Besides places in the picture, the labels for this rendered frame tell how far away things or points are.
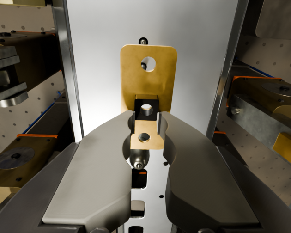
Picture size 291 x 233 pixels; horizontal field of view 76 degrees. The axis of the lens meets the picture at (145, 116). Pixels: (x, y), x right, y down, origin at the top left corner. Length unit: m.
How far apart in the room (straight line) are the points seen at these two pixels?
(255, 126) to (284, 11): 0.15
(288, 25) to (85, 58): 0.26
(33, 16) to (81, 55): 0.36
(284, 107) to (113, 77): 0.22
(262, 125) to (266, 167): 0.63
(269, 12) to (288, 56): 0.40
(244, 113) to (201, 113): 0.06
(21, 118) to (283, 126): 0.69
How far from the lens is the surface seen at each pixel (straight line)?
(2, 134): 0.81
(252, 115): 0.28
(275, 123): 0.26
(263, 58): 0.66
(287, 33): 0.33
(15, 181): 0.32
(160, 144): 0.16
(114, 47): 0.25
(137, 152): 0.27
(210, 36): 0.26
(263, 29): 0.31
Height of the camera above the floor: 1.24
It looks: 61 degrees down
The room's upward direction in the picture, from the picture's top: 178 degrees clockwise
